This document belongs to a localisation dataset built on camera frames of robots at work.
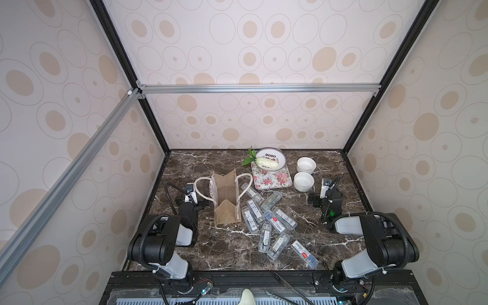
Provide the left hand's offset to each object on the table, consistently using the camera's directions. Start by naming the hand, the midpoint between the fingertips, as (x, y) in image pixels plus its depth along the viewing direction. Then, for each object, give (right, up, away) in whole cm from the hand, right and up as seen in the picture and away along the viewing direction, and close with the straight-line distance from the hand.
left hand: (198, 186), depth 89 cm
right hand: (+64, -3, +5) cm, 64 cm away
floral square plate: (+35, +2, +17) cm, 39 cm away
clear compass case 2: (+36, -7, +8) cm, 38 cm away
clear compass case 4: (+24, -16, 0) cm, 29 cm away
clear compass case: (+26, -4, +11) cm, 28 cm away
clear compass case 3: (+27, -12, +3) cm, 30 cm away
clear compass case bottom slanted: (+37, -25, -8) cm, 45 cm away
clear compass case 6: (+31, -22, -6) cm, 38 cm away
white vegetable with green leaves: (+26, +15, +22) cm, 37 cm away
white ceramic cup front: (+53, +1, +14) cm, 55 cm away
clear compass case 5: (+41, -15, +1) cm, 43 cm away
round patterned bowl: (+39, +18, +28) cm, 51 cm away
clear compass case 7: (+47, -27, -9) cm, 56 cm away
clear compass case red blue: (+36, -16, 0) cm, 39 cm away
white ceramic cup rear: (+58, +11, +22) cm, 63 cm away
